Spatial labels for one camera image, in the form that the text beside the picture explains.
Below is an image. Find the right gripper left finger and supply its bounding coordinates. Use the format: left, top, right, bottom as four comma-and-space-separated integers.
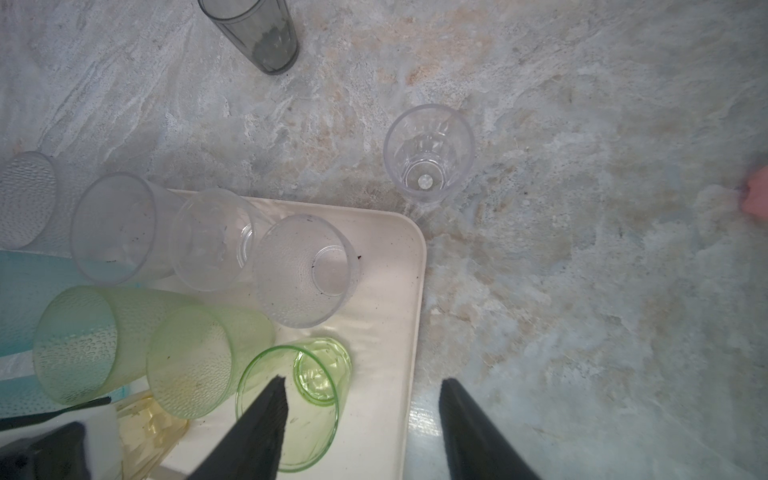
188, 376, 288, 479

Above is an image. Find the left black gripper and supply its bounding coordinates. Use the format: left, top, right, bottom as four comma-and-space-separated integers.
0, 396, 112, 480

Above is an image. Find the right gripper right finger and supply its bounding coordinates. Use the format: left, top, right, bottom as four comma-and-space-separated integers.
439, 378, 539, 479

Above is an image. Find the yellow amber cup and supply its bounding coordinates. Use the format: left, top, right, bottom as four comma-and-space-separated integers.
114, 391, 189, 479

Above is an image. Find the bright green cup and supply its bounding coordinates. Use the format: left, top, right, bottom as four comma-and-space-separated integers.
235, 337, 352, 473

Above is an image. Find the light green textured cup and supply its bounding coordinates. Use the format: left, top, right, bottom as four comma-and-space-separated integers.
32, 286, 202, 405
146, 304, 276, 420

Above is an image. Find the clear textured cup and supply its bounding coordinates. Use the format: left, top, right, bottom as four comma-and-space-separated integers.
254, 214, 360, 329
1, 151, 58, 250

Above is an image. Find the clear smooth cup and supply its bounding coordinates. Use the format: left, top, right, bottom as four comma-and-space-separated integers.
70, 172, 185, 286

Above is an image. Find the smoky grey cup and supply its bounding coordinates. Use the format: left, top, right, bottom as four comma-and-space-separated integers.
198, 0, 299, 75

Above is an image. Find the beige plastic tray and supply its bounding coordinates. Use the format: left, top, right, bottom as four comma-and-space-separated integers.
137, 190, 428, 480

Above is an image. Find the pink pig toy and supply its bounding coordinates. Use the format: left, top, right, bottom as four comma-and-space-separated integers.
740, 166, 768, 220

